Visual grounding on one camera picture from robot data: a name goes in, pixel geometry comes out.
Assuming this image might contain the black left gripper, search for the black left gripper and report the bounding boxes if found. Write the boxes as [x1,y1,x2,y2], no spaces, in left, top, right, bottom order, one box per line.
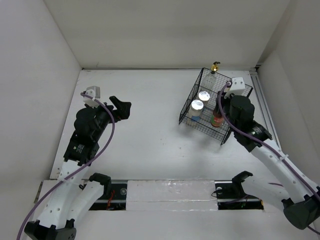
[86,96,130,141]

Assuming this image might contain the silver lid white jar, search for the silver lid white jar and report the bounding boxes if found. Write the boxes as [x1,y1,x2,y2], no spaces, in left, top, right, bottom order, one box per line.
[197,91,211,106]

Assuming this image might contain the dark oil bottle gold spout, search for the dark oil bottle gold spout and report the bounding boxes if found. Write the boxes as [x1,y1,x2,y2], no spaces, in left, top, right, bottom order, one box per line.
[202,61,221,90]

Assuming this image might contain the red sauce bottle yellow cap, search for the red sauce bottle yellow cap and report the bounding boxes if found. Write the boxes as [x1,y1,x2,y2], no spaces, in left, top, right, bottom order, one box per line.
[210,103,224,128]

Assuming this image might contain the silver lid jar blue label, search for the silver lid jar blue label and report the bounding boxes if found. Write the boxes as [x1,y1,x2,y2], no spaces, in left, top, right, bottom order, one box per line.
[189,99,204,122]

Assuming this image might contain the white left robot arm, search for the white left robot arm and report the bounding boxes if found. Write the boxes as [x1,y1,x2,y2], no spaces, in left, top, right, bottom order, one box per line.
[24,92,132,240]

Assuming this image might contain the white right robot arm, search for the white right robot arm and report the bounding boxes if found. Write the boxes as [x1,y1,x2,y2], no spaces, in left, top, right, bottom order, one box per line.
[216,90,320,230]

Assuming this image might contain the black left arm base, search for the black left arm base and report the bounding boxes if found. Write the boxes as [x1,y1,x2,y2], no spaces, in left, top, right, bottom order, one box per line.
[78,173,128,211]

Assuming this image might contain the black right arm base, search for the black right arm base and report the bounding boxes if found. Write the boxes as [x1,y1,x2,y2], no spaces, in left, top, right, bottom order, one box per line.
[211,171,264,211]

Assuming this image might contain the white foam block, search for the white foam block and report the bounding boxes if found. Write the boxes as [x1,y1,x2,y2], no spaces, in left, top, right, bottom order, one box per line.
[126,180,218,212]

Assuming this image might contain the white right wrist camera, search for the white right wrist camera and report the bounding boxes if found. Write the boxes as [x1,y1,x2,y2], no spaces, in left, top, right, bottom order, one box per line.
[226,76,246,98]

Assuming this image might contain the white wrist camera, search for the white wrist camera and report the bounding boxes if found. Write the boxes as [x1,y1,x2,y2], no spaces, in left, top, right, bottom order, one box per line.
[83,86,101,108]
[226,76,246,98]

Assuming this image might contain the black wire basket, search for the black wire basket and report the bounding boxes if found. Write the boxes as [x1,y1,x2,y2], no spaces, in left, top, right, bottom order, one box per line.
[177,67,254,146]

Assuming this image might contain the aluminium rail right side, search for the aluminium rail right side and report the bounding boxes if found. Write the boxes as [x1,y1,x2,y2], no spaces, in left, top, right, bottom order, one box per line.
[249,67,282,149]

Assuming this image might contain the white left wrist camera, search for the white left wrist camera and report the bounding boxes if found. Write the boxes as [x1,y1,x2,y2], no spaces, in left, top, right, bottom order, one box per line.
[83,86,101,108]

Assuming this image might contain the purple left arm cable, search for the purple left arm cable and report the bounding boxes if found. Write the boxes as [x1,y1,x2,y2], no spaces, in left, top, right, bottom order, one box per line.
[15,91,116,240]

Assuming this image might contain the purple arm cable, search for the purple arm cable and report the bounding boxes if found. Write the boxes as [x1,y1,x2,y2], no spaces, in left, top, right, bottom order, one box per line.
[215,80,320,233]
[15,91,116,240]

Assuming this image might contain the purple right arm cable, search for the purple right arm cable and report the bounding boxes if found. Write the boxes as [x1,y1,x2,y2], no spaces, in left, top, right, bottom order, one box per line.
[215,80,320,233]

